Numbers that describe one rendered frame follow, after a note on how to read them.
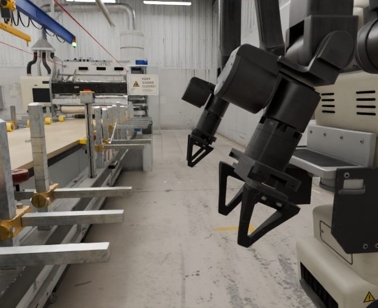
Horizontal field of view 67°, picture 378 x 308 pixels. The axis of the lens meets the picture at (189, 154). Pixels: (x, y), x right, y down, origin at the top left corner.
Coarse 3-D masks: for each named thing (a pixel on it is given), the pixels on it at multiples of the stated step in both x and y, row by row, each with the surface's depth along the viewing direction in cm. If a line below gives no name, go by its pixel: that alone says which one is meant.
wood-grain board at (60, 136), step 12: (72, 120) 414; (84, 120) 414; (12, 132) 251; (24, 132) 251; (48, 132) 251; (60, 132) 251; (72, 132) 251; (84, 132) 251; (12, 144) 178; (24, 144) 178; (48, 144) 178; (60, 144) 178; (72, 144) 187; (12, 156) 137; (24, 156) 137; (48, 156) 147; (12, 168) 113; (24, 168) 121
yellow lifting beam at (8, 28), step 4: (0, 24) 547; (4, 24) 562; (8, 24) 584; (0, 28) 558; (4, 28) 562; (8, 28) 576; (12, 28) 593; (12, 32) 593; (16, 32) 608; (20, 32) 627; (20, 36) 627; (24, 36) 646; (28, 36) 665; (28, 40) 668
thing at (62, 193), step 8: (16, 192) 105; (24, 192) 105; (32, 192) 106; (56, 192) 107; (64, 192) 107; (72, 192) 107; (80, 192) 107; (88, 192) 108; (96, 192) 108; (104, 192) 108; (112, 192) 109; (120, 192) 109; (128, 192) 109
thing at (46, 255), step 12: (0, 252) 58; (12, 252) 58; (24, 252) 58; (36, 252) 58; (48, 252) 59; (60, 252) 59; (72, 252) 59; (84, 252) 59; (96, 252) 60; (108, 252) 61; (0, 264) 58; (12, 264) 58; (24, 264) 59; (36, 264) 59; (48, 264) 59; (60, 264) 59
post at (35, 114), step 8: (32, 104) 97; (40, 104) 99; (32, 112) 97; (40, 112) 98; (32, 120) 97; (40, 120) 98; (32, 128) 98; (40, 128) 98; (32, 136) 98; (40, 136) 98; (32, 144) 99; (40, 144) 99; (32, 152) 99; (40, 152) 99; (40, 160) 100; (40, 168) 100; (40, 176) 101; (48, 176) 104; (40, 184) 101; (48, 184) 104; (40, 208) 103; (48, 208) 104
